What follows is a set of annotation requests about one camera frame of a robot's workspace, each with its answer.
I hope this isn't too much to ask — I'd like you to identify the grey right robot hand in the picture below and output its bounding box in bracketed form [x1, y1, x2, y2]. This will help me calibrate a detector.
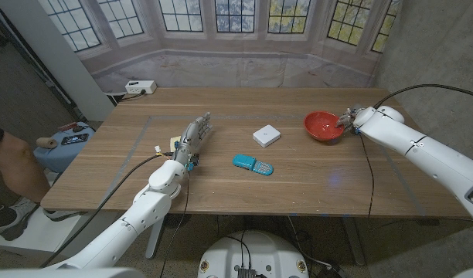
[335, 103, 363, 134]

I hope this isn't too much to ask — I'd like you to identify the printed window backdrop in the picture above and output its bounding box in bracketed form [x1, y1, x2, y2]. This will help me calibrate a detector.
[37, 0, 402, 93]

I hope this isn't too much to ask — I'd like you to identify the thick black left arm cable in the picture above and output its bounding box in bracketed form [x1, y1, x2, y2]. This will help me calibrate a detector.
[39, 152, 175, 268]

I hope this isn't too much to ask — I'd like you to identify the blue toy phone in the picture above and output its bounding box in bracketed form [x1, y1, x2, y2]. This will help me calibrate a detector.
[232, 154, 274, 177]

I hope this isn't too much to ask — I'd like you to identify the white column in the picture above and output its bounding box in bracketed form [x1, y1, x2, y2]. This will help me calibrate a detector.
[0, 0, 116, 123]

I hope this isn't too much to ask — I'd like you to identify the white power strip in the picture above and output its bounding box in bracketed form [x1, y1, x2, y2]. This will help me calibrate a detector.
[124, 80, 158, 96]

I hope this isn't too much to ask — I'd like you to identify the black perforated panel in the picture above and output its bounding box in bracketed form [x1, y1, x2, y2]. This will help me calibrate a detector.
[0, 7, 81, 155]

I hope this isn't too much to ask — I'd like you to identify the black phone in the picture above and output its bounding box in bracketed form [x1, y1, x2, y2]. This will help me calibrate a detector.
[60, 133, 90, 147]

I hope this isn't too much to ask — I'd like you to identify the white floor platform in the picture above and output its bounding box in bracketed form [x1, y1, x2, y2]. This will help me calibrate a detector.
[0, 208, 87, 256]

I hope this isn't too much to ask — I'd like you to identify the black torso cable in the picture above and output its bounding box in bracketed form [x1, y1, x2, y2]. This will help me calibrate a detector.
[224, 230, 253, 267]

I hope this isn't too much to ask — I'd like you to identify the person's bare leg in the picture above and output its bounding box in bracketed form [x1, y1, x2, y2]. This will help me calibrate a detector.
[0, 124, 52, 212]

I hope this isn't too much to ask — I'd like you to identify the black power strip cable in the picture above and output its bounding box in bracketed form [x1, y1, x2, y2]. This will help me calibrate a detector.
[118, 90, 147, 102]

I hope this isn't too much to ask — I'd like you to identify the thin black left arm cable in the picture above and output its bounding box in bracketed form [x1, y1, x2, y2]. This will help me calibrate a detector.
[158, 169, 191, 277]

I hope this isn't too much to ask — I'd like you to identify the red bowl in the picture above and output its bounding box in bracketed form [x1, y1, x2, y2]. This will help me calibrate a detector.
[303, 110, 345, 142]

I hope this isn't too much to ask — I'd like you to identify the grey sneaker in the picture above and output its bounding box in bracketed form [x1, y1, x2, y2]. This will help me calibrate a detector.
[41, 208, 87, 223]
[0, 198, 39, 242]

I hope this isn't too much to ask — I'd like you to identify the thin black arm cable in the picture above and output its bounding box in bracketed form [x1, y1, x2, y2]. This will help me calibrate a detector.
[358, 133, 473, 225]
[158, 169, 191, 277]

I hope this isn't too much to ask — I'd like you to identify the brown twine roll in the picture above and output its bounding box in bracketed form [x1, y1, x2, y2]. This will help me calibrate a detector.
[36, 137, 58, 150]

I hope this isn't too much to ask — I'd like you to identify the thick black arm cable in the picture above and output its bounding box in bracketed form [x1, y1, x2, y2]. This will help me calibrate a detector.
[39, 152, 175, 268]
[373, 83, 473, 110]

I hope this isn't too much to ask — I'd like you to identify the white square box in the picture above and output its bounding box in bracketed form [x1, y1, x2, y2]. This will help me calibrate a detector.
[252, 124, 282, 148]

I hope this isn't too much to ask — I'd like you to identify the grey table leg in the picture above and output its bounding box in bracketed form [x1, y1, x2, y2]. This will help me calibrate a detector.
[339, 216, 367, 267]
[145, 212, 166, 259]

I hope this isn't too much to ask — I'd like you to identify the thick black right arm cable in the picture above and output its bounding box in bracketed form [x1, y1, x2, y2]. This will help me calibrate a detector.
[373, 83, 473, 110]

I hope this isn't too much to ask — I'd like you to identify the blue stool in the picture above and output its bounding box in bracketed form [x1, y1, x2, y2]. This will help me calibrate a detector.
[29, 122, 97, 174]

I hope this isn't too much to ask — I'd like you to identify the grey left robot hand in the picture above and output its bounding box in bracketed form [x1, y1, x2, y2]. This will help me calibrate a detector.
[173, 111, 213, 171]

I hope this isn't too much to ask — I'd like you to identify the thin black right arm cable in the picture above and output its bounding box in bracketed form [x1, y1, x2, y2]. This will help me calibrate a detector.
[358, 133, 473, 225]

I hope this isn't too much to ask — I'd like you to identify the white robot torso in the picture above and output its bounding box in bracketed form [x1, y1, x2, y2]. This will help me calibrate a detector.
[197, 230, 310, 278]

